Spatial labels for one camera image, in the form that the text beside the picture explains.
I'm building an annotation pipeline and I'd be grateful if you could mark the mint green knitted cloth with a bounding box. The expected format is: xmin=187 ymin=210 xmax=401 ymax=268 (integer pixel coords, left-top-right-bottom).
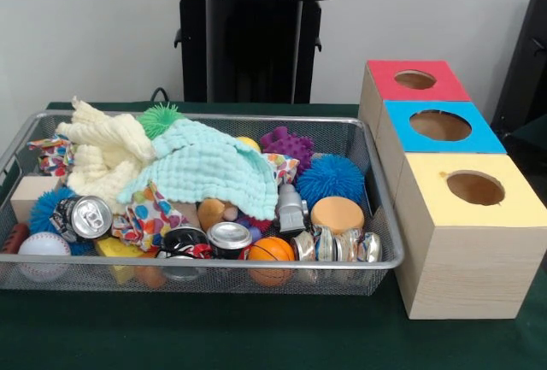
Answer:
xmin=116 ymin=118 xmax=279 ymax=221

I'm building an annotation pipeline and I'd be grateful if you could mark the colourful dotted packet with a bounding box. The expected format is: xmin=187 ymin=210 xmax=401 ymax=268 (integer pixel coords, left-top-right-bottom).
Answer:
xmin=111 ymin=181 xmax=189 ymax=252

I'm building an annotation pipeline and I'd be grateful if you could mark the cream knitted cloth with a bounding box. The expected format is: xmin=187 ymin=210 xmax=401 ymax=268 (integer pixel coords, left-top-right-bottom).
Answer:
xmin=55 ymin=96 xmax=157 ymax=207

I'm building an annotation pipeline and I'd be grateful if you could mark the wooden box with three holes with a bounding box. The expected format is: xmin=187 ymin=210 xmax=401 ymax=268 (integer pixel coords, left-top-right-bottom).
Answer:
xmin=357 ymin=59 xmax=547 ymax=320

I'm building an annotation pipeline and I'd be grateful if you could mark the purple knobbly rubber toy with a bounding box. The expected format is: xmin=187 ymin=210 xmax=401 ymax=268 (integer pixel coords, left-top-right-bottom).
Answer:
xmin=259 ymin=126 xmax=316 ymax=174

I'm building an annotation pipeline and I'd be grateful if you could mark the grey plastic robot toy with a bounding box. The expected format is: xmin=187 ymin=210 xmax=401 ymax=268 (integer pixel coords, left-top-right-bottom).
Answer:
xmin=273 ymin=184 xmax=309 ymax=235

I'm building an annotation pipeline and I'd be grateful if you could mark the blue spiky rubber ball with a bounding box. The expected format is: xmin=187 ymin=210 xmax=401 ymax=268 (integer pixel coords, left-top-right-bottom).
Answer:
xmin=295 ymin=155 xmax=367 ymax=211
xmin=28 ymin=185 xmax=79 ymax=234

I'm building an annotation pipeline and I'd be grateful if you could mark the round orange sponge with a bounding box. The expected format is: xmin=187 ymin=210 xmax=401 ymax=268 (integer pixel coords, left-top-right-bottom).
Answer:
xmin=310 ymin=197 xmax=367 ymax=235

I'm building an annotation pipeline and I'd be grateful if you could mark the small orange basketball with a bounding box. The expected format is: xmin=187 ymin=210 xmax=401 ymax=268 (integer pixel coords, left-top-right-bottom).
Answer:
xmin=247 ymin=236 xmax=297 ymax=286

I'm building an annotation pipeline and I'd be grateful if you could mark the crushed flattened drink can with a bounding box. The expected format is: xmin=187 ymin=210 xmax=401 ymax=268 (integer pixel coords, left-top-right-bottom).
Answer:
xmin=291 ymin=224 xmax=383 ymax=262

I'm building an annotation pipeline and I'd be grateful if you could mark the green spiky rubber ball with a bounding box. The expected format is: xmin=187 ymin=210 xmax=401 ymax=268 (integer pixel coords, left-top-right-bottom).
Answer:
xmin=136 ymin=103 xmax=187 ymax=140

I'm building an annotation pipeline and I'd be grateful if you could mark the dark green table cloth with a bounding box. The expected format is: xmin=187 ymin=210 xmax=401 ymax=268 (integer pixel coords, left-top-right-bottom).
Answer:
xmin=0 ymin=100 xmax=547 ymax=370
xmin=507 ymin=115 xmax=547 ymax=183

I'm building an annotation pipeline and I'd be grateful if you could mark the crushed silver can black label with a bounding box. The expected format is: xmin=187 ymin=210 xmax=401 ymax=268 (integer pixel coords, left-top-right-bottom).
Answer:
xmin=50 ymin=194 xmax=115 ymax=243

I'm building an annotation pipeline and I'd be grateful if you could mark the white baseball red stitching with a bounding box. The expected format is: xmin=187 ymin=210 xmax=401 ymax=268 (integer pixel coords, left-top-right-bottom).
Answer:
xmin=17 ymin=232 xmax=73 ymax=282

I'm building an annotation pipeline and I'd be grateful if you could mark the plain wooden block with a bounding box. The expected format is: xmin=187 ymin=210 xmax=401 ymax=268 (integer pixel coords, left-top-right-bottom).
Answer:
xmin=10 ymin=175 xmax=61 ymax=225

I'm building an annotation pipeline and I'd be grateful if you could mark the black floor stand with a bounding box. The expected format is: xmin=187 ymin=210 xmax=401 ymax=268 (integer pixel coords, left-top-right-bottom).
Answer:
xmin=490 ymin=0 xmax=547 ymax=132

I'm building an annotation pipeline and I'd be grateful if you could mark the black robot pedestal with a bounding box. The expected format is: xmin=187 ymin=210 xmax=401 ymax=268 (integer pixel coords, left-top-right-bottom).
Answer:
xmin=165 ymin=0 xmax=344 ymax=104

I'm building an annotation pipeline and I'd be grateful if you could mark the shallow wire mesh bin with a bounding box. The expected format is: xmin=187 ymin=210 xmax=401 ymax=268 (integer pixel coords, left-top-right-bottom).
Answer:
xmin=0 ymin=109 xmax=406 ymax=297

